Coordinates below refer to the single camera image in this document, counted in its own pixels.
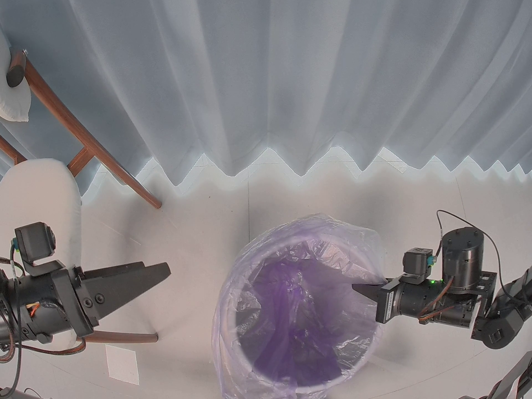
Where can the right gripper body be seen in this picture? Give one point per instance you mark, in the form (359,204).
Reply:
(411,301)

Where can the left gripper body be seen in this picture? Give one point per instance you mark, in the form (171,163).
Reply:
(41,306)

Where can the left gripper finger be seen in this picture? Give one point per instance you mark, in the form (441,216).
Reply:
(112,270)
(124,289)

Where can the purple plastic bag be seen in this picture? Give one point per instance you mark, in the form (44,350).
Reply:
(299,306)

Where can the white padded wooden chair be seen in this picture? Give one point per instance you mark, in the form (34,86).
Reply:
(41,206)

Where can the pale blue curtain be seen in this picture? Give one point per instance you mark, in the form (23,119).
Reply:
(266,77)

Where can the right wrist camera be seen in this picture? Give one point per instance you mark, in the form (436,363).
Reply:
(415,264)

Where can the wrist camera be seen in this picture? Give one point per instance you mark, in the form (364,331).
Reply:
(415,264)
(35,241)

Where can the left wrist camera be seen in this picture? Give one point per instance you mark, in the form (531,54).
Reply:
(35,241)

